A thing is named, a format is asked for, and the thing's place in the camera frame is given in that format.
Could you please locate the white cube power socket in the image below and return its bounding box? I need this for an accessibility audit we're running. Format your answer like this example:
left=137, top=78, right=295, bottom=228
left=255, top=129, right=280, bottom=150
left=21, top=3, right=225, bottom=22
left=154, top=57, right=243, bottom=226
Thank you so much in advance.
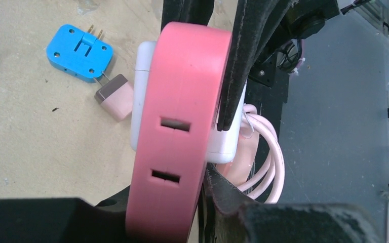
left=130, top=40, right=247, bottom=165

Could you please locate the pink round socket with cord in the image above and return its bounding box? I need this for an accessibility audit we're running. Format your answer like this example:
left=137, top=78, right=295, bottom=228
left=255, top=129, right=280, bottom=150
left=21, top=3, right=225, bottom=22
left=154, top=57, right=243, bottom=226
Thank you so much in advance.
left=215, top=104, right=285, bottom=204

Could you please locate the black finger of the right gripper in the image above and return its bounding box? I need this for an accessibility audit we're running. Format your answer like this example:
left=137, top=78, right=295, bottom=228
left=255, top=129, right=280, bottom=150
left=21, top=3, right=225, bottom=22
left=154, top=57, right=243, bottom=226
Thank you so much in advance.
left=217, top=0, right=294, bottom=131
left=161, top=0, right=215, bottom=31

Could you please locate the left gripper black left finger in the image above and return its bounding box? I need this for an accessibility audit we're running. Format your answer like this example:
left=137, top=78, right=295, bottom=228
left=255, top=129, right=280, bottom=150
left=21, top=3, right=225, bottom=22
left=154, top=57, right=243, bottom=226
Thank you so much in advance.
left=0, top=187, right=131, bottom=242

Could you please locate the pink plug adapter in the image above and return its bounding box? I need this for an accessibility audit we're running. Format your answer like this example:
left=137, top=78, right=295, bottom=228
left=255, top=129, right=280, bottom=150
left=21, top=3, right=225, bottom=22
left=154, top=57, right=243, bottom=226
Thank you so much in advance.
left=125, top=22, right=231, bottom=242

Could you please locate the blue plug adapter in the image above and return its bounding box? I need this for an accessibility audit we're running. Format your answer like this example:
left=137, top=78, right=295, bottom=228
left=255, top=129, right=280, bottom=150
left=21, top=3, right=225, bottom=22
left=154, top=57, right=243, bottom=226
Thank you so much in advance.
left=46, top=24, right=113, bottom=83

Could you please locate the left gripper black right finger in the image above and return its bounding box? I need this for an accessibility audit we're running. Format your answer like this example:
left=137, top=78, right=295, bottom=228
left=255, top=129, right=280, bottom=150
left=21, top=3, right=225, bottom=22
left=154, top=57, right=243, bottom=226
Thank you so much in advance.
left=199, top=164, right=382, bottom=242

